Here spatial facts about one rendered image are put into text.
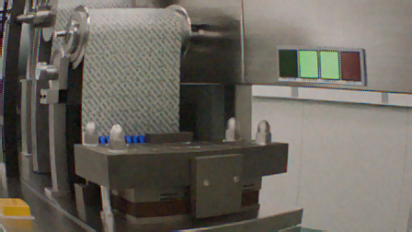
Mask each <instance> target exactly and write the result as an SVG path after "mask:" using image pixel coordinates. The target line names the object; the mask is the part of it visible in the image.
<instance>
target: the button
mask: <svg viewBox="0 0 412 232"><path fill-rule="evenodd" d="M0 212H1V214H2V215H4V216H25V217H26V216H28V217H30V210H29V206H28V205H27V204H26V203H24V202H23V201H22V200H21V199H15V198H14V199H11V198H9V199H7V198H5V199H3V198H2V199H0Z"/></svg>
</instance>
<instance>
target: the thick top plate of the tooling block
mask: <svg viewBox="0 0 412 232"><path fill-rule="evenodd" d="M241 139H242V140H240V141H227V140H224V139H211V140H193V141H192V142H181V143H165V144H148V143H146V142H142V143H126V144H125V146H126V150H127V151H128V153H122V152H119V153H114V152H108V149H109V144H100V146H83V145H77V144H74V162H75V174H76V175H78V176H80V177H83V178H85V179H87V180H91V181H94V182H95V183H96V184H98V185H100V186H103V187H105V188H108V189H112V190H116V189H122V190H124V189H140V188H144V189H147V188H154V187H157V188H164V187H172V186H178V187H180V186H189V185H190V165H189V158H190V157H212V156H219V155H226V154H242V155H244V160H243V176H242V180H247V179H249V178H258V177H267V176H270V175H274V174H282V173H287V164H288V155H289V144H288V143H280V142H273V141H272V144H266V145H257V144H254V142H255V140H250V139H243V138H241Z"/></svg>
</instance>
